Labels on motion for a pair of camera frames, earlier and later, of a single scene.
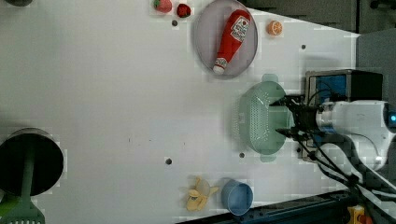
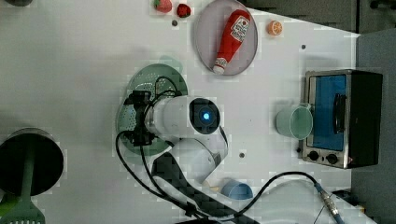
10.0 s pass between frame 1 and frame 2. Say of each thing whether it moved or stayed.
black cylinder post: stayed
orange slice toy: stayed
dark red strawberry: stayed
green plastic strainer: moved
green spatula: stayed
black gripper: moved
